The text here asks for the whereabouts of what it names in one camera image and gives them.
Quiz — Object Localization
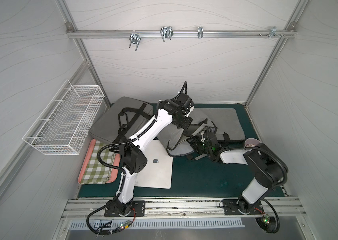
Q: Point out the grey laptop sleeve front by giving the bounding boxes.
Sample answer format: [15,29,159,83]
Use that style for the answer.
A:
[156,107,217,157]

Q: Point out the metal hook clamp left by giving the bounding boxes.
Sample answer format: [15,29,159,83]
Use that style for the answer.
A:
[129,33,141,51]

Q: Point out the green table mat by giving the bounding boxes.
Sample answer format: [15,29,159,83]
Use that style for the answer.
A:
[78,104,258,198]

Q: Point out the metal hook clamp middle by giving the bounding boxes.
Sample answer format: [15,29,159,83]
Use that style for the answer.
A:
[160,26,173,42]

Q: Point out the silver laptop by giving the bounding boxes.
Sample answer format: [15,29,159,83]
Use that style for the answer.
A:
[135,140,173,189]

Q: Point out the grey laptop sleeve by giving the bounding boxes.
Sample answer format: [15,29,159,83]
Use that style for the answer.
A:
[156,107,217,157]
[199,108,245,142]

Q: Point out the metal hook small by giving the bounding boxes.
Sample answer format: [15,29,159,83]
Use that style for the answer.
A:
[197,27,203,39]

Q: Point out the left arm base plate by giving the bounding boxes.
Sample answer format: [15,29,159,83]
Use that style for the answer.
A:
[104,199,146,217]

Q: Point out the black shoulder strap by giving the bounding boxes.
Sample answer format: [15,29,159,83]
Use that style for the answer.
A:
[113,102,155,143]

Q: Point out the grey laptop bag with strap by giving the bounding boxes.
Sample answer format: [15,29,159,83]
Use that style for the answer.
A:
[89,97,154,145]

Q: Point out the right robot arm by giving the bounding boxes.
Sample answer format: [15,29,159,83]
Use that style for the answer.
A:
[187,129,288,215]

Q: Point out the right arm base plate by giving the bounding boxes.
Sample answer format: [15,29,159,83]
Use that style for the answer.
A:
[221,199,263,216]

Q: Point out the green checkered cloth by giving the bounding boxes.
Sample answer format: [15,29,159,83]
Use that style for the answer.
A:
[80,140,117,185]

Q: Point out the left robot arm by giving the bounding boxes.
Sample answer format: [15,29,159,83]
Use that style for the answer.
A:
[86,90,194,236]

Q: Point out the metal hook clamp right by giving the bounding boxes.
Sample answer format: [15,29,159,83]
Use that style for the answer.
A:
[259,27,286,39]

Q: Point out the pink bowl with snacks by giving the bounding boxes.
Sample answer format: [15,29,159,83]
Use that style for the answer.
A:
[244,138,261,148]

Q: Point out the white wire basket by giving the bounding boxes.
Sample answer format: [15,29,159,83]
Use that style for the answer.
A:
[22,80,104,156]

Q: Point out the grey laptop sleeve back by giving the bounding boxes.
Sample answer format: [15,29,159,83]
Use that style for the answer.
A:
[199,108,245,142]

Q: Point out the aluminium crossbar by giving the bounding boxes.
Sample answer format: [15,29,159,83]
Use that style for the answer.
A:
[67,29,297,39]

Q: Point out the metal hook clamp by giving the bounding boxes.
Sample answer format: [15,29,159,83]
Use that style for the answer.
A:
[160,26,173,42]
[129,33,141,51]
[259,27,286,39]

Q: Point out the aluminium front rail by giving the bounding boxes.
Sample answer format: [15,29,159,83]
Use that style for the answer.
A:
[61,197,307,220]

